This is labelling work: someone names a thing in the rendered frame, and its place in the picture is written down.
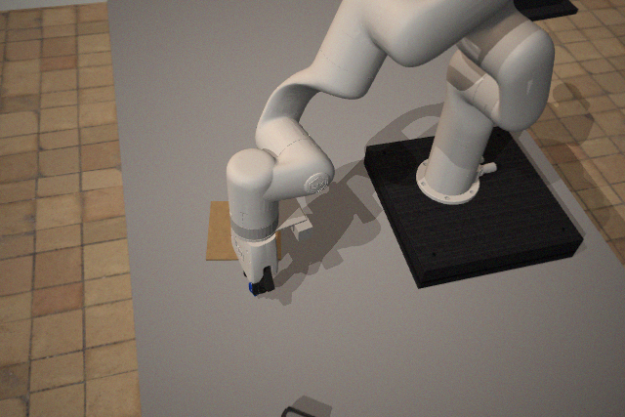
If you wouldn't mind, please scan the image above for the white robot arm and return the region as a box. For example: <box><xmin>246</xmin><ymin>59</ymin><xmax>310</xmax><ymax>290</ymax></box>
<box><xmin>227</xmin><ymin>0</ymin><xmax>555</xmax><ymax>241</ymax></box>

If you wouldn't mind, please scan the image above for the tan square mat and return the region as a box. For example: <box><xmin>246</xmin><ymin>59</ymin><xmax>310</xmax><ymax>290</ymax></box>
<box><xmin>206</xmin><ymin>201</ymin><xmax>281</xmax><ymax>261</ymax></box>

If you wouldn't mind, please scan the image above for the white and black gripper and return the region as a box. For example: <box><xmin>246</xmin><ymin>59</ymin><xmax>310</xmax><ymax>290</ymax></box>
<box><xmin>231</xmin><ymin>229</ymin><xmax>278</xmax><ymax>295</ymax></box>

